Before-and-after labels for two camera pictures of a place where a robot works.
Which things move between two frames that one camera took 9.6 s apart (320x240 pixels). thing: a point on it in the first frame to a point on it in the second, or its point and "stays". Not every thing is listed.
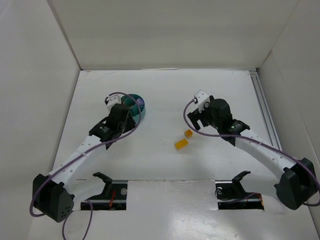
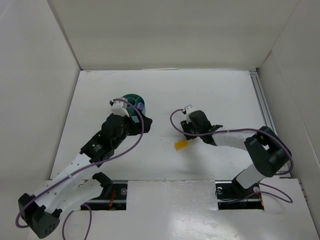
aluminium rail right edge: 265,110 stays
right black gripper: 196,119 to 188,128
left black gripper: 127,118 to 139,122
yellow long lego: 181,143 stays
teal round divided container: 134,108 stays
